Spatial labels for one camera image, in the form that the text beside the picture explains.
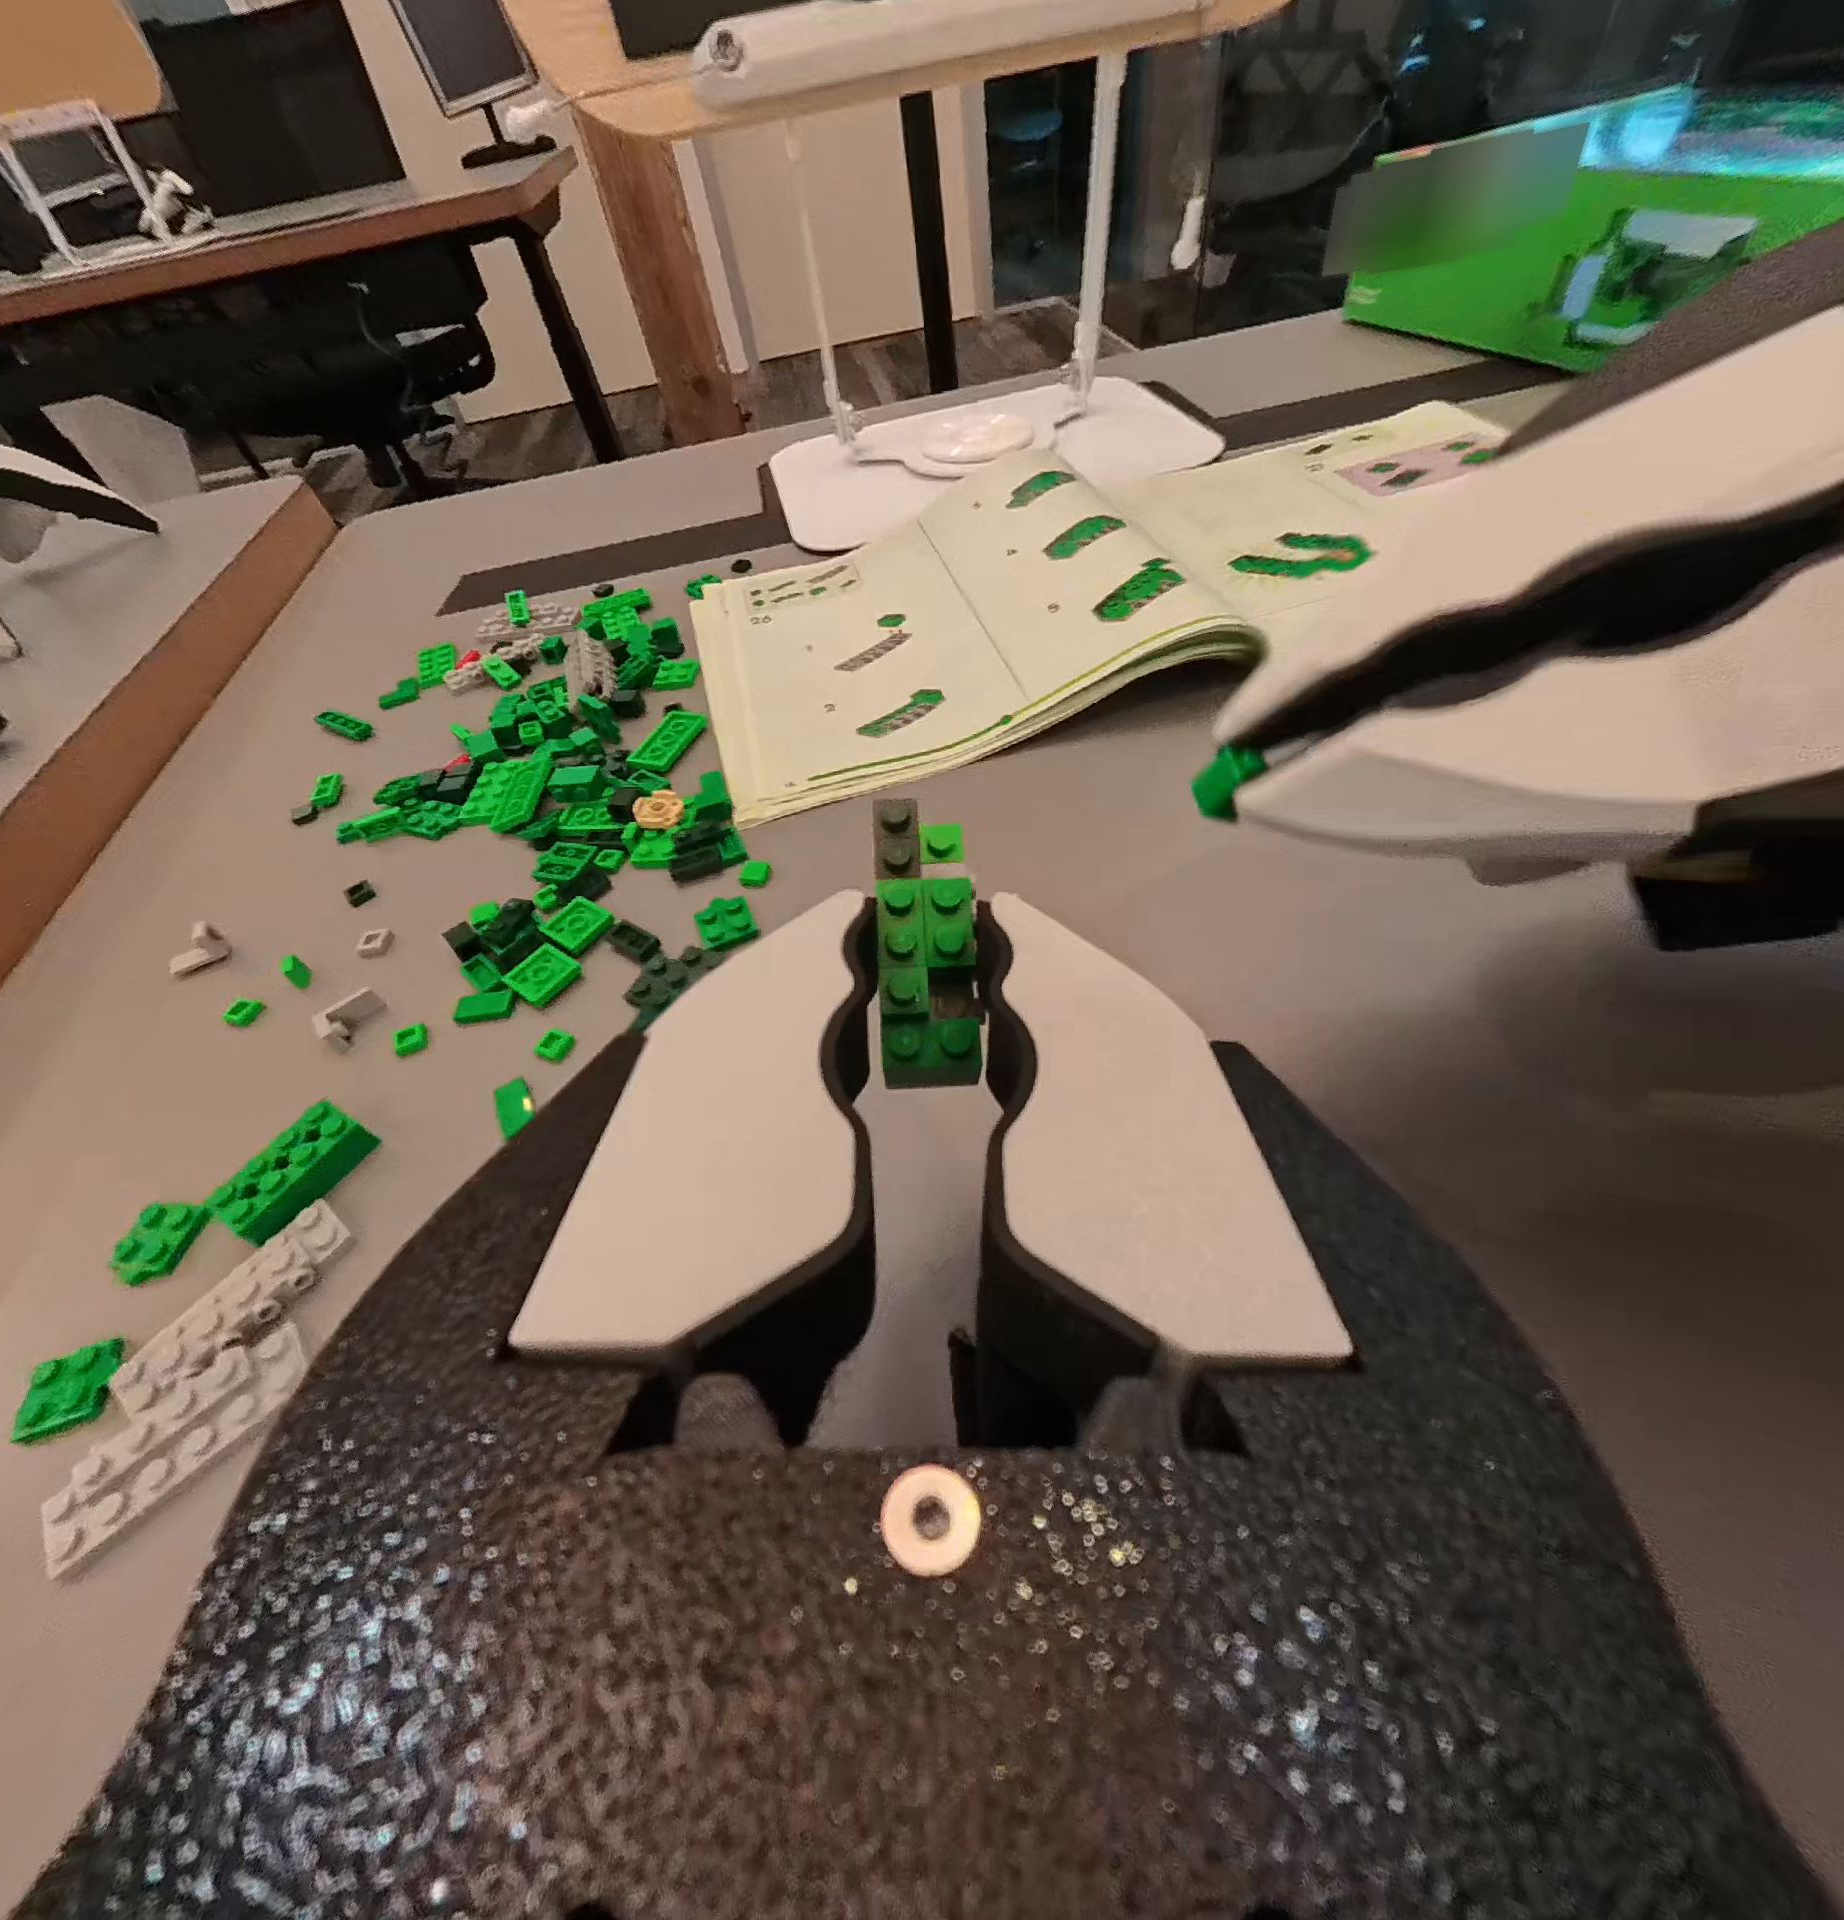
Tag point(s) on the large green toy brick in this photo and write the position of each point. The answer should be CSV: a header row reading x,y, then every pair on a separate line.
x,y
296,1170

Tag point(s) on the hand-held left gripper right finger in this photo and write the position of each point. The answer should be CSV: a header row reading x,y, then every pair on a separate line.
x,y
1147,1170

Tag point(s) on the open instruction booklet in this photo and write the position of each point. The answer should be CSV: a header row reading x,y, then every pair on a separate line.
x,y
1011,630

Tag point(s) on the black table pole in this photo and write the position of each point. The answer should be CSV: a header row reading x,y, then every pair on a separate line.
x,y
932,240

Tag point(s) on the green flat toy tile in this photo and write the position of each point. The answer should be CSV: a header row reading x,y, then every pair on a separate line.
x,y
515,1107

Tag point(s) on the small green toy brick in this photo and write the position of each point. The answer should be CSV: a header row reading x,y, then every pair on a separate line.
x,y
1225,782

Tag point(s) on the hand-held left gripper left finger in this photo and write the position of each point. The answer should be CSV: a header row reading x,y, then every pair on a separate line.
x,y
711,1140

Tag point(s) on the adjacent grey table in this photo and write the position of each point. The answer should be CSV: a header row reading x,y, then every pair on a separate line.
x,y
96,646

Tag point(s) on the grey desk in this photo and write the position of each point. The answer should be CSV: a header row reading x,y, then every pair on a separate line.
x,y
1460,1200

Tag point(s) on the green square toy plate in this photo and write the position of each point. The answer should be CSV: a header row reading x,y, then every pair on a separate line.
x,y
66,1391

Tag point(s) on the small green square plate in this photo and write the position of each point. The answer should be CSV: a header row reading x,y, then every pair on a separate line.
x,y
156,1242

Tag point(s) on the black office chair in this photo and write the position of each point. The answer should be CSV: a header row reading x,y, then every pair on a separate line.
x,y
366,361

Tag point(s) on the white and black gadget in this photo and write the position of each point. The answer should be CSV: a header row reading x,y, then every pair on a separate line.
x,y
45,488

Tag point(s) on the clear acrylic stand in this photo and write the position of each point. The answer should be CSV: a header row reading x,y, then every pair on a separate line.
x,y
60,173

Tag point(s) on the tablet on stand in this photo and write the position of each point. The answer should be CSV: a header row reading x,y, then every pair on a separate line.
x,y
464,61

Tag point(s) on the wooden post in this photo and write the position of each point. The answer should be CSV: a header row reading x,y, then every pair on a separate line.
x,y
660,286

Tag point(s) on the wooden table with black legs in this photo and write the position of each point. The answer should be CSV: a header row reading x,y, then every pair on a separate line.
x,y
261,226

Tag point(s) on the green toy brick assembly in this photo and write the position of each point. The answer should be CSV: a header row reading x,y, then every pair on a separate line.
x,y
921,960

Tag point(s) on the grey bracket toy piece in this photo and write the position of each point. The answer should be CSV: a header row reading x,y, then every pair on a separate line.
x,y
199,949
350,1020

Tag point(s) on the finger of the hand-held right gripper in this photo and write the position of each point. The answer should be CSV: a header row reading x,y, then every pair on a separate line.
x,y
1657,451
1536,765

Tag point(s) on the green toy box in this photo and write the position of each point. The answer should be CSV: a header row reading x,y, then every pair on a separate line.
x,y
1613,255

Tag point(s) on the white desk lamp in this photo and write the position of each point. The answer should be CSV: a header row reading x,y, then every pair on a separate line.
x,y
997,451

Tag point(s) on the pile of green toy bricks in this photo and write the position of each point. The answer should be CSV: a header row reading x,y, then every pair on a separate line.
x,y
562,780

